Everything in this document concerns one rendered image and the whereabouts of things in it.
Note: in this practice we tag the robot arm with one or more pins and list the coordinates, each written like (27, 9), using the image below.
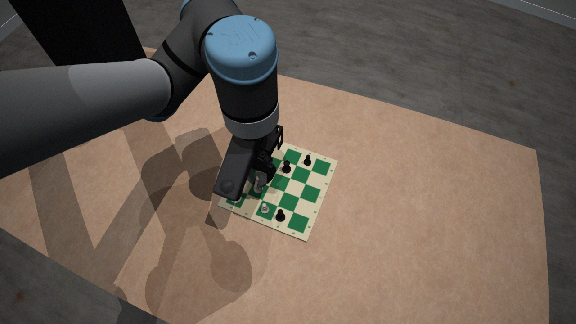
(48, 110)

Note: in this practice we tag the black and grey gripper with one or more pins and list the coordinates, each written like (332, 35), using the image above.
(263, 160)

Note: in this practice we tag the green and cream chessboard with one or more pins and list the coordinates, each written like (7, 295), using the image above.
(299, 193)

